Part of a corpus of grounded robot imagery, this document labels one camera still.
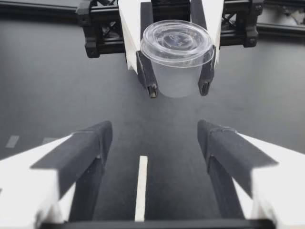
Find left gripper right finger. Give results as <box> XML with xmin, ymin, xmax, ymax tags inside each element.
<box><xmin>197</xmin><ymin>119</ymin><xmax>305</xmax><ymax>229</ymax></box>

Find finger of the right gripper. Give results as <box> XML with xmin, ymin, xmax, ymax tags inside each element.
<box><xmin>190</xmin><ymin>0</ymin><xmax>225</xmax><ymax>96</ymax></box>
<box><xmin>118</xmin><ymin>0</ymin><xmax>158</xmax><ymax>99</ymax></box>

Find black frame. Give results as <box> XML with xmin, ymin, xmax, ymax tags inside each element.
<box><xmin>0</xmin><ymin>0</ymin><xmax>305</xmax><ymax>58</ymax></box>

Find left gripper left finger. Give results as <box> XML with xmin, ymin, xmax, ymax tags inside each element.
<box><xmin>0</xmin><ymin>120</ymin><xmax>113</xmax><ymax>229</ymax></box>

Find clear plastic cup with lid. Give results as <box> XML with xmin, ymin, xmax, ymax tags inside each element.
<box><xmin>140</xmin><ymin>20</ymin><xmax>214</xmax><ymax>98</ymax></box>

